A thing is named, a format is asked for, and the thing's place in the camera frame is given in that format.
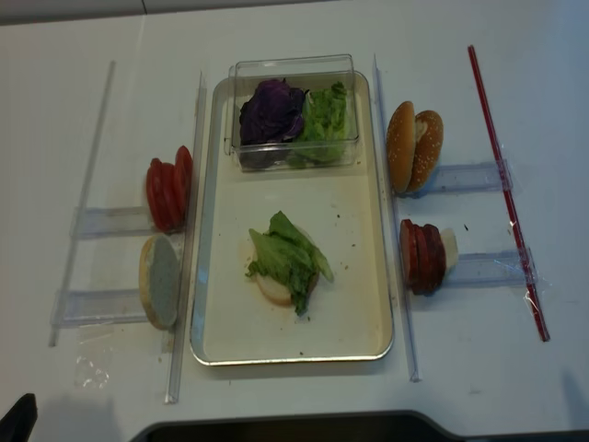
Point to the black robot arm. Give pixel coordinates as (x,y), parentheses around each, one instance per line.
(18,423)

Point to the lettuce leaf on bun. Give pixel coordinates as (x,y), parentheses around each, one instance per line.
(288,257)

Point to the green lettuce in container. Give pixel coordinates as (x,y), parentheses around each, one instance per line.
(325,120)

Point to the tomato slice stack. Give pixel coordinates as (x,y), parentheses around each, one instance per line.
(166,195)

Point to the meat patty slices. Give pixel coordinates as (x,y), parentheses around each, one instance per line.
(423,256)

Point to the white bread slice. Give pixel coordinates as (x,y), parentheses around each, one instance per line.
(159,282)

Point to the white cheese piece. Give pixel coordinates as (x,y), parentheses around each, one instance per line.
(448,238)

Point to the clear holder under meat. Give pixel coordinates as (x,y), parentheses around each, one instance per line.
(492,269)

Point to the clear holder under bread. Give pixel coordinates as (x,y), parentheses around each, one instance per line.
(75,308)

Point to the bottom bun on tray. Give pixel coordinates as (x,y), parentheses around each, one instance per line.
(277,293)

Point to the clear plastic container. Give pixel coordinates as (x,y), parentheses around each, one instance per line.
(307,73)

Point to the purple cabbage leaves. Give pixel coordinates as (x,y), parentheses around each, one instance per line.
(274,114)

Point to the metal baking tray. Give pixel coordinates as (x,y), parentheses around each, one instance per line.
(345,210)

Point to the smooth bun half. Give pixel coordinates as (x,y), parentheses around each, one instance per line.
(400,144)

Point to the sesame bun half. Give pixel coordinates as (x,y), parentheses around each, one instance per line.
(429,137)

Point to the clear holder under buns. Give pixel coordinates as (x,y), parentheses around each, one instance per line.
(490,176)

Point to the clear holder under tomatoes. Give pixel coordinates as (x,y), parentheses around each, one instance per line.
(92,223)

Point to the clear rail left of tray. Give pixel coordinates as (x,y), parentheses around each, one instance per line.
(179,331)

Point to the red plastic rail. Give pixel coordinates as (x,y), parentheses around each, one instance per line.
(531,295)

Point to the clear rail far left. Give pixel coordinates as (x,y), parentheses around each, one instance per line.
(83,202)

